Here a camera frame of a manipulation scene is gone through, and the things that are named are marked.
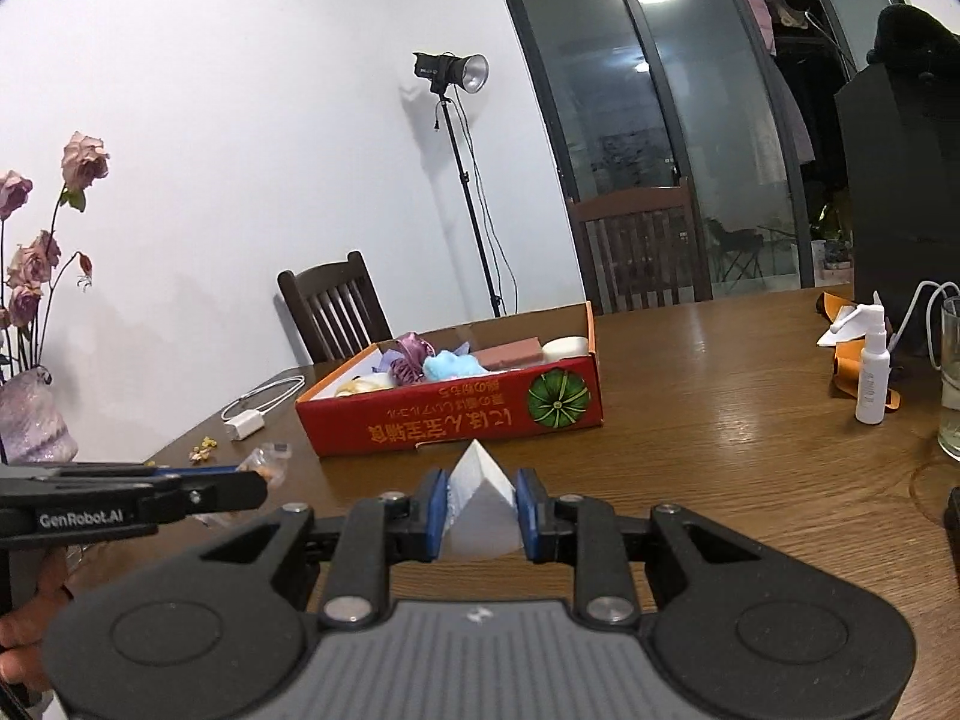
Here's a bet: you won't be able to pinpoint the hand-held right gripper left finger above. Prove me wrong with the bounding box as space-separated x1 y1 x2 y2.
187 469 451 625

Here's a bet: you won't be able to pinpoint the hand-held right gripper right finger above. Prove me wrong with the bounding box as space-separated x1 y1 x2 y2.
516 467 762 625

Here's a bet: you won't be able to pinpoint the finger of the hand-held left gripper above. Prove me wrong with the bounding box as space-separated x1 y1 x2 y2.
161 474 269 530
150 464 256 481

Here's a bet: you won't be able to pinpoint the white paper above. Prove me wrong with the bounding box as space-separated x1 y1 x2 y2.
817 305 872 350
439 441 523 562

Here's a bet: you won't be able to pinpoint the clear candy wrapper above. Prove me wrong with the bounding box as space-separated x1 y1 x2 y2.
236 446 290 485

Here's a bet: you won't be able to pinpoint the red cardboard box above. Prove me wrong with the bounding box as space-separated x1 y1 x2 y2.
295 301 605 458

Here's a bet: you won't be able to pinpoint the light blue plush toy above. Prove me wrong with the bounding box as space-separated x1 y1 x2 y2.
424 349 488 383

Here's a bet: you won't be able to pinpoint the purple satin scrunchie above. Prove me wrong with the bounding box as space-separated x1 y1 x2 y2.
390 332 445 388

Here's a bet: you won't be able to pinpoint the pink rectangular sponge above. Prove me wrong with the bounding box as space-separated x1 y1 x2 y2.
480 337 543 371

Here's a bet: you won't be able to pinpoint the person's left hand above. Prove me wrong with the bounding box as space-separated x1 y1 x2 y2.
0 549 76 695

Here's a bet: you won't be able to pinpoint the dark wooden slatted chair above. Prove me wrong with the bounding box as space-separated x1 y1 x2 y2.
568 178 713 314
277 251 393 365

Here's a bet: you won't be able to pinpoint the dried pink roses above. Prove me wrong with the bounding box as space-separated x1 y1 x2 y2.
0 131 111 383

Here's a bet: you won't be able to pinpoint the orange ribbon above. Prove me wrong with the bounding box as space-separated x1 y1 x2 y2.
816 291 905 415

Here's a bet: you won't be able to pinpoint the crumpled white paper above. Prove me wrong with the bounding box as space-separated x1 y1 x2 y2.
817 305 872 350

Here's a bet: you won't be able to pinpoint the white spray bottle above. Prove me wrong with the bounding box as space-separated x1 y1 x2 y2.
855 304 894 425

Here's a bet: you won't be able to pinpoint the clear drinking glass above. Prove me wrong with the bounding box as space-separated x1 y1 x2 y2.
937 296 960 463

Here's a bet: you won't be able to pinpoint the studio light on stand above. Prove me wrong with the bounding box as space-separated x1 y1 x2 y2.
412 51 503 319

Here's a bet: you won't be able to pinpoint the sliding glass door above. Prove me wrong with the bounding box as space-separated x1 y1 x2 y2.
491 0 908 310

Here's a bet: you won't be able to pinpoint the tall black box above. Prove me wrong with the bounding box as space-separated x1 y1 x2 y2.
835 64 960 355

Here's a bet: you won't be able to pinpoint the hanging pink garment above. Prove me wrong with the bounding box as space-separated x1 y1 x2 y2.
741 0 779 55

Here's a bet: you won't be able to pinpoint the black garment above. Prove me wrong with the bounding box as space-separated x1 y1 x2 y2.
866 4 960 77

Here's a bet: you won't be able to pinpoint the white charger cable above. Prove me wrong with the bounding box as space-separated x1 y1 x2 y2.
223 373 305 421

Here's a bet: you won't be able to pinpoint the white looped cable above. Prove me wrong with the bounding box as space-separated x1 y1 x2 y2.
889 281 960 373

